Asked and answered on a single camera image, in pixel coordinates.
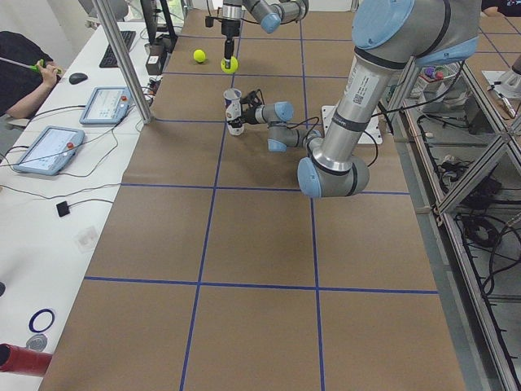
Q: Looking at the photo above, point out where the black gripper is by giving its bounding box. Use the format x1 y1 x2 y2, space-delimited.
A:
227 103 265 129
221 18 240 59

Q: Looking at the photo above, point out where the Roland Garros tennis ball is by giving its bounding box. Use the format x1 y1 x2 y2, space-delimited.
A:
221 56 239 74

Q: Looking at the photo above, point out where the white tennis ball can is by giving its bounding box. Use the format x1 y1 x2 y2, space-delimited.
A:
223 88 244 136

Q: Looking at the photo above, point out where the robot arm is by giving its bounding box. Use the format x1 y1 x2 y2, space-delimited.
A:
224 1 481 198
221 0 309 71

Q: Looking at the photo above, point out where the Wilson tennis ball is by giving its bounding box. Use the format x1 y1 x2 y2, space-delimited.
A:
193 49 207 64

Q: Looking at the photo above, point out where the black box with label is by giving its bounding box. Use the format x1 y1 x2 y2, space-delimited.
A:
145 37 176 76

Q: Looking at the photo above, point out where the monitor stand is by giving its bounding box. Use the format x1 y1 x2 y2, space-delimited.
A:
140 0 177 50

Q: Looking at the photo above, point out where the black keyboard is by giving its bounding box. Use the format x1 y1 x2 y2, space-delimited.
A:
99 30 138 69

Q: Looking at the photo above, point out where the far teach pendant tablet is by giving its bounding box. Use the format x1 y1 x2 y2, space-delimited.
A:
79 86 133 125

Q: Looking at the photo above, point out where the teach pendant tablet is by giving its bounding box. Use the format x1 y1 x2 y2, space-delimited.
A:
13 125 85 176
79 86 133 125

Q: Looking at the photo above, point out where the black computer mouse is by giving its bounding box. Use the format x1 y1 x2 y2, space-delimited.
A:
68 72 89 85

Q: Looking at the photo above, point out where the near teach pendant tablet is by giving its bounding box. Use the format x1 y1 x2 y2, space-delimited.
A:
13 125 85 176

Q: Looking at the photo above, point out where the small black square device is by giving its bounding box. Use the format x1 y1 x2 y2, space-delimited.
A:
56 201 70 217

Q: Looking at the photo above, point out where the seated person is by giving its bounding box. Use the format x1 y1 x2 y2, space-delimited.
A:
1 31 63 119

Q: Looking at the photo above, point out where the blue tape roll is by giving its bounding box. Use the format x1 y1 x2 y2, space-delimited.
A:
28 308 55 334

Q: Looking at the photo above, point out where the grey metal disc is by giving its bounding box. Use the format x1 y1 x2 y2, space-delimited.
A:
25 333 48 352

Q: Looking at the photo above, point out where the red cylinder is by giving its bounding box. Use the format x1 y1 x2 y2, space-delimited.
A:
1 343 53 377

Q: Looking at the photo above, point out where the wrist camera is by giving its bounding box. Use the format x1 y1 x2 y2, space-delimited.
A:
240 89 265 108
204 15 221 29

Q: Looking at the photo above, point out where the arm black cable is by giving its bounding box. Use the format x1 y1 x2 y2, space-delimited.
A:
284 60 465 170

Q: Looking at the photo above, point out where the aluminium frame post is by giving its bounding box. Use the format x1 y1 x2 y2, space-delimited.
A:
93 0 152 125

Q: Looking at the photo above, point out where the aluminium frame rack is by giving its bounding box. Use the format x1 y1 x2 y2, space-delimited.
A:
390 15 521 391

